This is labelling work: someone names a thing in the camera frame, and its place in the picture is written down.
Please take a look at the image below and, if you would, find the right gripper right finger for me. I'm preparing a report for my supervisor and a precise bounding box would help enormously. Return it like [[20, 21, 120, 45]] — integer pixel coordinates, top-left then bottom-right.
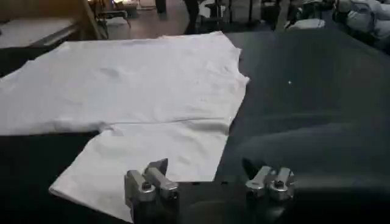
[[241, 158, 297, 202]]

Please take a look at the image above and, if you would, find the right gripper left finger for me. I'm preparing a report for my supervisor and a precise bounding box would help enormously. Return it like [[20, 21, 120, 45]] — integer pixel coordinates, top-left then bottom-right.
[[124, 158, 180, 204]]

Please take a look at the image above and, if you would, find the white t-shirt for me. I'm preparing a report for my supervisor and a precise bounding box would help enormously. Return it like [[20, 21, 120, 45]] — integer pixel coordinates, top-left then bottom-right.
[[0, 30, 250, 223]]

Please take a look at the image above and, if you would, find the black table cover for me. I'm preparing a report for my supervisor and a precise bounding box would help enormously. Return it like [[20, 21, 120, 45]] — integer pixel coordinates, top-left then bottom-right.
[[0, 29, 390, 224]]

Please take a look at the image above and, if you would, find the black cantilever chair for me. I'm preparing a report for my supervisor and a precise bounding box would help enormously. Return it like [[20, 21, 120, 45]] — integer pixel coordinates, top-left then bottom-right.
[[91, 0, 132, 32]]

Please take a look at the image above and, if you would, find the white humanoid robot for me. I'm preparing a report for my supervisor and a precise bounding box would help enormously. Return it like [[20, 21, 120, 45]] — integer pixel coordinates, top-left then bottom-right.
[[333, 0, 390, 51]]

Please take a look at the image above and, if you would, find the white side table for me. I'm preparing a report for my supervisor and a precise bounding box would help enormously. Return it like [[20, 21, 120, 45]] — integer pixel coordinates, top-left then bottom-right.
[[0, 18, 80, 50]]

